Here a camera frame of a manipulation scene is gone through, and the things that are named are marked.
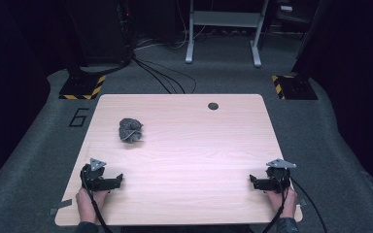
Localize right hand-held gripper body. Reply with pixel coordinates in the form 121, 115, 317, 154
264, 158, 297, 194

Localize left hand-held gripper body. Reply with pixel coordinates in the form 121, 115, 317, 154
80, 157, 112, 192

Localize grey fuzzy cloth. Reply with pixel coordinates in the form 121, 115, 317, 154
119, 117, 145, 144

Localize person's right hand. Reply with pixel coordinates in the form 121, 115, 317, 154
264, 186, 298, 219

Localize person's left hand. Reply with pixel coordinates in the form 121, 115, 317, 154
75, 187, 110, 224

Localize black yellow striped stand base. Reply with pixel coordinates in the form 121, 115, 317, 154
270, 74, 320, 101
58, 74, 107, 101

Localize black equipment cabinet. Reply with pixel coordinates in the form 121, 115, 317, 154
65, 0, 134, 67

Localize white metal stand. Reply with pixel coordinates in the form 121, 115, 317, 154
185, 0, 270, 68

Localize left hand-held gripper cable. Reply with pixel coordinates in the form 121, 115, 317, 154
81, 171, 114, 233

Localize hand-held gripper cable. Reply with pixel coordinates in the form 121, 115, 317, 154
261, 186, 289, 233
81, 171, 114, 233

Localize right hand-held gripper cable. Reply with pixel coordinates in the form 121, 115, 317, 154
261, 186, 289, 233

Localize thin black cable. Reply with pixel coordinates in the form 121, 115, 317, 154
290, 177, 328, 233

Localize bundle of black floor cables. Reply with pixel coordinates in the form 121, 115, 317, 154
131, 55, 198, 95

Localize white floor cables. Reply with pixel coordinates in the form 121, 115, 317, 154
133, 23, 209, 51

